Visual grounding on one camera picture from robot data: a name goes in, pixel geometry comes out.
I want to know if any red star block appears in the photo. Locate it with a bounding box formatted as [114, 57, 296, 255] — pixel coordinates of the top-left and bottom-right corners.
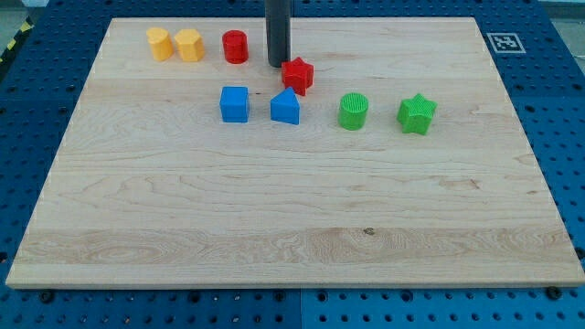
[282, 57, 314, 96]

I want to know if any blue triangle block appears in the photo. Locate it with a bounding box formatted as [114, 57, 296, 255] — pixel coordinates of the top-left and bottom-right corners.
[270, 87, 301, 125]

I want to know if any green star block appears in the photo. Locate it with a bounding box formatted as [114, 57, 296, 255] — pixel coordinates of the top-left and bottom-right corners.
[397, 93, 438, 135]

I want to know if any green cylinder block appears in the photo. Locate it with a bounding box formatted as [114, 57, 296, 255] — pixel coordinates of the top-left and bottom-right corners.
[338, 92, 369, 131]

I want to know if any blue cube block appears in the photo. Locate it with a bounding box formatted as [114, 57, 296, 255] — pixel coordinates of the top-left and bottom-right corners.
[219, 86, 250, 122]

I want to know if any light wooden board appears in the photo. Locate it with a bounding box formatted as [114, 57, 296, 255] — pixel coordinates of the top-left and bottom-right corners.
[6, 17, 584, 290]

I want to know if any red cylinder block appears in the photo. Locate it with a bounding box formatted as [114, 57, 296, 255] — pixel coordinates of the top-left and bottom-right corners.
[222, 30, 249, 64]

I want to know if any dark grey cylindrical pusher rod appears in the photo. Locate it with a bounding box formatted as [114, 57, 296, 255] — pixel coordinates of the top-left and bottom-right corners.
[265, 0, 291, 68]

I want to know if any yellow hexagon block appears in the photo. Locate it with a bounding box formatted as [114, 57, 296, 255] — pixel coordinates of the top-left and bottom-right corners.
[175, 29, 205, 62]

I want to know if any yellow heart block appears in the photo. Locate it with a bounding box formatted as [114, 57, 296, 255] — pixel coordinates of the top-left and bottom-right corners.
[146, 27, 174, 61]

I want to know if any white fiducial marker tag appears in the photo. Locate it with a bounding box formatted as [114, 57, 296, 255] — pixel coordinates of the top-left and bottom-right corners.
[486, 32, 526, 54]

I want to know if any yellow black hazard tape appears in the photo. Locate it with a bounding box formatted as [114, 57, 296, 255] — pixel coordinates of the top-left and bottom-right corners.
[1, 16, 35, 64]

